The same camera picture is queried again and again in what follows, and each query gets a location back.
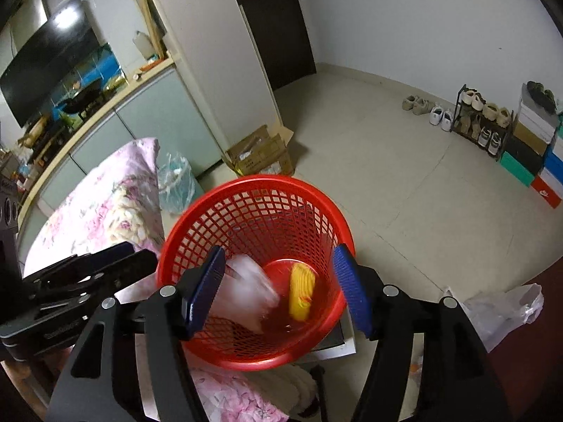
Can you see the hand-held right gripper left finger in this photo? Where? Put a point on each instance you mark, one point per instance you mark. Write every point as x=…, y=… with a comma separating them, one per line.
x=204, y=290

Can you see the white shoe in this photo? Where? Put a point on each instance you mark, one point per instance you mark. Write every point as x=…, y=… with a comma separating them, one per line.
x=447, y=121
x=436, y=115

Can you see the red plastic mesh basket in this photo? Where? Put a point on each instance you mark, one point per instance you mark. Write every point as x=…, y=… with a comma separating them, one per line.
x=264, y=211

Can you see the dark brown door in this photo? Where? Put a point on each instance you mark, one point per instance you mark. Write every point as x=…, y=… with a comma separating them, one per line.
x=268, y=22

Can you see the beige shoe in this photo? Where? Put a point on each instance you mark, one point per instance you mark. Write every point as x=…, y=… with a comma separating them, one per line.
x=410, y=104
x=421, y=107

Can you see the pink floral blanket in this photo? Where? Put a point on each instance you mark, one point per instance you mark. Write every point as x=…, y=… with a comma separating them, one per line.
x=88, y=202

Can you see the black shoe rack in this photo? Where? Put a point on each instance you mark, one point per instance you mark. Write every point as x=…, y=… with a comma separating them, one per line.
x=459, y=96

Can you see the clear plastic bag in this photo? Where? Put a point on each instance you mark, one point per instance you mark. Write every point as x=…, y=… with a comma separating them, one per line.
x=176, y=184

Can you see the translucent plastic bottle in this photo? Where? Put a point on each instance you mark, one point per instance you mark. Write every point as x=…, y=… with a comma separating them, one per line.
x=142, y=45

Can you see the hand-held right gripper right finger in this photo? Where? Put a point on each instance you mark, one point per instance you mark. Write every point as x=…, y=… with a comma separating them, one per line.
x=352, y=290

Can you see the white flat box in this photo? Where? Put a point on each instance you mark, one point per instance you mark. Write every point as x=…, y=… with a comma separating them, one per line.
x=341, y=343

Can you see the black wok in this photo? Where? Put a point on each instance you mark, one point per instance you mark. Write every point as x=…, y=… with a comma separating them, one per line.
x=81, y=101

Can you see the group of assorted shoes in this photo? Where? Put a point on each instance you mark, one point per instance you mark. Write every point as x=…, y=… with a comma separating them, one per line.
x=488, y=112

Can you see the stack of shoe boxes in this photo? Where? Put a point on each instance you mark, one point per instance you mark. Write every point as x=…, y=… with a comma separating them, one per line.
x=532, y=140

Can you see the cream ribbed cloth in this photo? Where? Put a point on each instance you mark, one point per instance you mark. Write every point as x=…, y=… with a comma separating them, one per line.
x=288, y=387

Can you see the dark green shoes pair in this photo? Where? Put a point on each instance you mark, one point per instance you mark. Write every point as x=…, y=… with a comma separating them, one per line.
x=541, y=94

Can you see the clear plastic wrapper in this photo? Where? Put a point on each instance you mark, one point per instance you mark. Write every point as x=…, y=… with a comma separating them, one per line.
x=253, y=294

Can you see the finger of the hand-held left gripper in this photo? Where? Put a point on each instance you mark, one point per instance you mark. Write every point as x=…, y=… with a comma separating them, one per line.
x=88, y=303
x=79, y=268

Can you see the black range hood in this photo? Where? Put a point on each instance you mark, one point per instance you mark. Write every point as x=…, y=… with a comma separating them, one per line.
x=48, y=57

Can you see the white plastic bag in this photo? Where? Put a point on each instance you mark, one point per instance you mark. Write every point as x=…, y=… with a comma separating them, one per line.
x=506, y=312

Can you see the wooden cutting board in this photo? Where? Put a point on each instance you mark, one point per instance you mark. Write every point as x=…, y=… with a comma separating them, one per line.
x=155, y=26

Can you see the open cardboard box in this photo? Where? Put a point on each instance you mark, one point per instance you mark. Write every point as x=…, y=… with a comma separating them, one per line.
x=261, y=154

